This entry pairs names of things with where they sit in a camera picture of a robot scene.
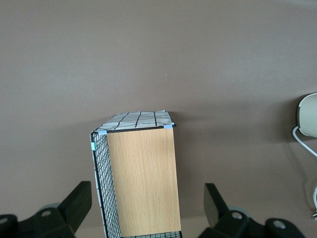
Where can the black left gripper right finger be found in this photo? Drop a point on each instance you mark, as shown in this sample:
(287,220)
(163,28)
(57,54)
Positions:
(218,213)

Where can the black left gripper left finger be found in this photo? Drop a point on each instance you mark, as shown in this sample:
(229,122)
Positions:
(74,208)

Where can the white two-slot toaster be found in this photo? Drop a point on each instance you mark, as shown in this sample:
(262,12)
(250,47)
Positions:
(309,116)

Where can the light wooden step shelf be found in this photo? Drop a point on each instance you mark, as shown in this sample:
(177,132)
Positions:
(143,183)

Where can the brown table mat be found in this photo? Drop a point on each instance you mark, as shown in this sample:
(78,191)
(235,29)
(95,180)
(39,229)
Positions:
(148,49)

